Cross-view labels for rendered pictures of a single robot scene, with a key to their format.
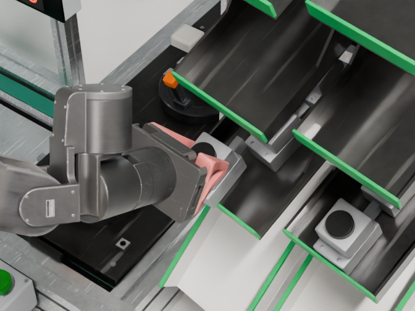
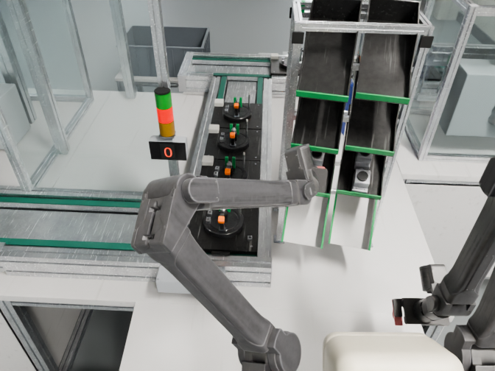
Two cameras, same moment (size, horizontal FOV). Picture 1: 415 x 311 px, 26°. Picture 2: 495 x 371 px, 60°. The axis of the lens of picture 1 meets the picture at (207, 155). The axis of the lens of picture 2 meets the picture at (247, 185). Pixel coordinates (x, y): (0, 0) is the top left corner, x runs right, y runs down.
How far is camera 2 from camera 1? 0.67 m
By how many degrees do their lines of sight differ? 25
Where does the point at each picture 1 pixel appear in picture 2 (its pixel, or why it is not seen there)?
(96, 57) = not seen: hidden behind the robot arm
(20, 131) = not seen: hidden behind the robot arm
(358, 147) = (367, 143)
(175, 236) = (263, 228)
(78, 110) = (300, 154)
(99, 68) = not seen: hidden behind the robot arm
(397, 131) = (375, 134)
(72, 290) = (243, 263)
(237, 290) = (309, 230)
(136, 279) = (262, 248)
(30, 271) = (221, 263)
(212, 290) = (299, 235)
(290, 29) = (320, 116)
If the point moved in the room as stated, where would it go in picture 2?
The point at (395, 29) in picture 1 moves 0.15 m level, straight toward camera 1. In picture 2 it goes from (385, 93) to (420, 123)
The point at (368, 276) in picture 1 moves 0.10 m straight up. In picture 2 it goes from (372, 192) to (378, 165)
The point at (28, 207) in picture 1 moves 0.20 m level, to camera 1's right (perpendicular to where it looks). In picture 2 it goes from (306, 192) to (370, 164)
